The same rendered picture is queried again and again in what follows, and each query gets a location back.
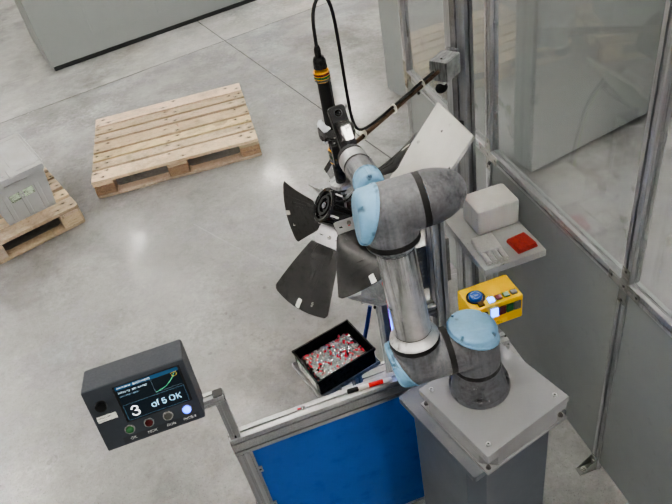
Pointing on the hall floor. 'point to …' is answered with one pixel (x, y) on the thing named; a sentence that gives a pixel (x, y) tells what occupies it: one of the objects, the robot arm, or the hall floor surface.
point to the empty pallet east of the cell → (172, 139)
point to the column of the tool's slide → (466, 277)
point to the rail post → (254, 478)
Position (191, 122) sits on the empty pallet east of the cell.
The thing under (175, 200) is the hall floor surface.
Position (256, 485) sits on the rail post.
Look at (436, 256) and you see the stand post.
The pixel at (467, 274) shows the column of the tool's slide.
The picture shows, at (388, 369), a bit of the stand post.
